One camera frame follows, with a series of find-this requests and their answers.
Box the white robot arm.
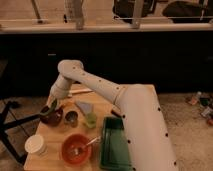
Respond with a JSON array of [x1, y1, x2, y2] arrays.
[[50, 60, 179, 171]]

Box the dark purple bowl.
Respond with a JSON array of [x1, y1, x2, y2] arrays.
[[39, 108, 63, 127]]

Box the orange bowl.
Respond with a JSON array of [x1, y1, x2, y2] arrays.
[[59, 134, 92, 167]]

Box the orange fruit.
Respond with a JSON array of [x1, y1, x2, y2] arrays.
[[60, 102, 72, 109]]

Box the small metal cup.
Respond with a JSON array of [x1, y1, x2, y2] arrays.
[[64, 111, 78, 128]]

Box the grey triangular cloth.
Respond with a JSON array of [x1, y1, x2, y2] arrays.
[[75, 101, 93, 115]]

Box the light green cup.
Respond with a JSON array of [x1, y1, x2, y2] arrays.
[[84, 112, 97, 129]]

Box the white cup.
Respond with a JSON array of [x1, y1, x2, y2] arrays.
[[25, 134, 46, 155]]

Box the black office chair base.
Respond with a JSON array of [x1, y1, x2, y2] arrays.
[[0, 101, 39, 164]]

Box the metal spoon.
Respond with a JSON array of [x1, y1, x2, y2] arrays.
[[70, 136, 101, 156]]

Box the dark brown toy eggplant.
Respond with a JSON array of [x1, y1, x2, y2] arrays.
[[111, 109, 121, 118]]

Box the green plastic tray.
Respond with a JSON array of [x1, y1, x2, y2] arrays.
[[99, 117, 131, 171]]

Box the black bag on ledge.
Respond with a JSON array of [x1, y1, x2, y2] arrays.
[[112, 0, 157, 24]]

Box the dark object on ledge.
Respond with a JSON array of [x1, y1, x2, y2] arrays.
[[162, 0, 213, 23]]

